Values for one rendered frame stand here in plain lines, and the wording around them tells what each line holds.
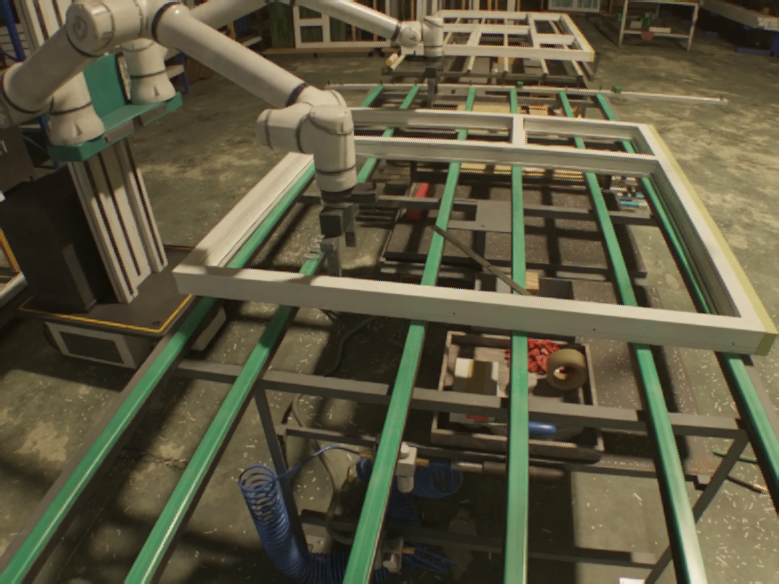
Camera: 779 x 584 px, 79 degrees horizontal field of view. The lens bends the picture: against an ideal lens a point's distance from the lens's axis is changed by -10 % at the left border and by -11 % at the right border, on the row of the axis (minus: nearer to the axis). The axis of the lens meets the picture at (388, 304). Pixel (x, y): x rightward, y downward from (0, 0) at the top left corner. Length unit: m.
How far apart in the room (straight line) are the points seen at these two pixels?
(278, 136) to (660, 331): 0.94
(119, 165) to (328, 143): 1.60
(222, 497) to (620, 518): 1.42
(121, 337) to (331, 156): 1.60
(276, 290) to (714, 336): 1.04
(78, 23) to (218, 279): 0.70
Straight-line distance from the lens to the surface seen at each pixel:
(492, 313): 1.23
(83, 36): 1.46
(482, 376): 1.37
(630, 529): 2.03
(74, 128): 2.06
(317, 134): 1.08
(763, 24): 11.71
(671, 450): 1.09
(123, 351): 2.53
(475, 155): 2.14
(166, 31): 1.49
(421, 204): 1.91
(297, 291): 1.31
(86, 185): 2.34
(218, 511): 2.04
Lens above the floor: 1.65
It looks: 37 degrees down
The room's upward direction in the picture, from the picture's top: 2 degrees counter-clockwise
